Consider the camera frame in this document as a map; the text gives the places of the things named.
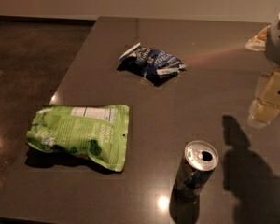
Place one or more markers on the green snack bag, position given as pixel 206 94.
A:
pixel 98 134

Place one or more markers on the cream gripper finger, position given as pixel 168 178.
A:
pixel 258 41
pixel 266 105

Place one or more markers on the blue chip bag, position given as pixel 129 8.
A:
pixel 152 63

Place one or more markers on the silver redbull can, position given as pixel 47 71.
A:
pixel 199 161

